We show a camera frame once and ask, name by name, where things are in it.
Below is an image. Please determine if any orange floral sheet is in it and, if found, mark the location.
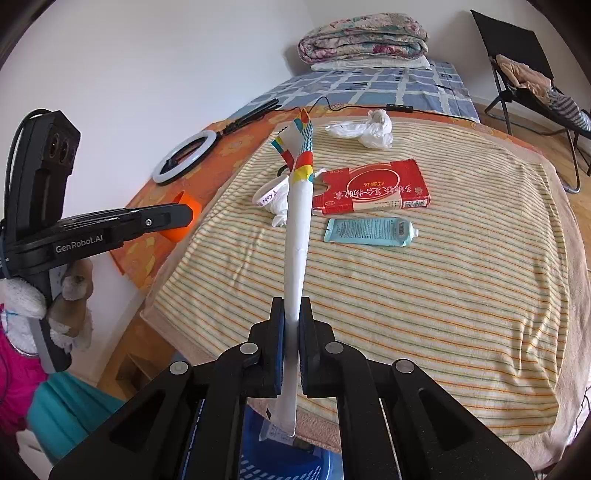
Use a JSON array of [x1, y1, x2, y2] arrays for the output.
[[111, 119, 278, 291]]

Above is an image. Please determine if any orange plastic cup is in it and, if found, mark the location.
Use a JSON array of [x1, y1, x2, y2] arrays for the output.
[[164, 190, 202, 243]]

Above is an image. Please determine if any folded floral quilt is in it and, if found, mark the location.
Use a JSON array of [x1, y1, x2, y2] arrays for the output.
[[298, 14, 430, 65]]

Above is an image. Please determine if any teal squeeze tube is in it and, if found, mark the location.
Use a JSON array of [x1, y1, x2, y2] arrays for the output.
[[322, 217, 420, 248]]

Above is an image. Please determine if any striped cream blanket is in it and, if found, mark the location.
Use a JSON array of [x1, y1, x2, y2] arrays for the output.
[[154, 117, 573, 437]]

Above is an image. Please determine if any grey striped garment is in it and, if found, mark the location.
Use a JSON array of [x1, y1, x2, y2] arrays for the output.
[[547, 88, 591, 133]]

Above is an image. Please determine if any white plastic bag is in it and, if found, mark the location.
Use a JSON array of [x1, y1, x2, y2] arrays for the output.
[[324, 110, 394, 149]]

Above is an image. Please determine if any crushed white paper cup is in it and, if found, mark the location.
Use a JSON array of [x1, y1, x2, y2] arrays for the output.
[[253, 175, 293, 208]]

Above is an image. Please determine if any beige cloth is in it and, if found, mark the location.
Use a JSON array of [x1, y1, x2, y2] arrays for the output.
[[496, 54, 552, 91]]

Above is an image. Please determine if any person's left hand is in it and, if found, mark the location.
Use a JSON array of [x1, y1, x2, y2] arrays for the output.
[[48, 257, 95, 354]]

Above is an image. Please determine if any black folding chair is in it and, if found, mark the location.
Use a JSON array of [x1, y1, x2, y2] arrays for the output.
[[470, 9, 591, 195]]

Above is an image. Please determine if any red carton box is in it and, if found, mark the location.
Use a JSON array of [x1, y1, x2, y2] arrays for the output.
[[311, 159, 431, 217]]

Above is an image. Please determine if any long white colourful-tipped wrapper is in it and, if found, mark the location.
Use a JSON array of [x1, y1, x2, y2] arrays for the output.
[[270, 107, 317, 438]]

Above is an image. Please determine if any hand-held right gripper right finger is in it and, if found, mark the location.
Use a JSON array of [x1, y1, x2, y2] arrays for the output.
[[298, 296, 544, 480]]

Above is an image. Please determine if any blue plastic basket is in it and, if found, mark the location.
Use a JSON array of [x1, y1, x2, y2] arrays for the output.
[[240, 406, 345, 480]]

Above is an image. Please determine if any black cable with remote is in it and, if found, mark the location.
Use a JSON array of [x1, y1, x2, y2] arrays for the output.
[[305, 96, 462, 117]]

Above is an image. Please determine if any blue checked bed sheet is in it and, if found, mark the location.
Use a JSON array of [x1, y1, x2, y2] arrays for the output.
[[256, 61, 481, 124]]

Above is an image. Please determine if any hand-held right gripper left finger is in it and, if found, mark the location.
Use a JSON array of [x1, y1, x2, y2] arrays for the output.
[[48, 296, 287, 480]]

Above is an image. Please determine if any teal cloth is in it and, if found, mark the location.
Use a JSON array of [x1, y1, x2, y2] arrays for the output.
[[27, 373, 136, 463]]

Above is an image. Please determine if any black folded tripod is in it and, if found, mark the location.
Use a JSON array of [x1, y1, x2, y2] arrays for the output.
[[217, 98, 282, 136]]

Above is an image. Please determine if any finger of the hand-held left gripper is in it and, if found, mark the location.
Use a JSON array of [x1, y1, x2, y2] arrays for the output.
[[60, 203, 193, 246]]

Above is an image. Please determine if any white ring light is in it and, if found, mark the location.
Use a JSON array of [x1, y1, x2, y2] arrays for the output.
[[152, 130, 218, 186]]

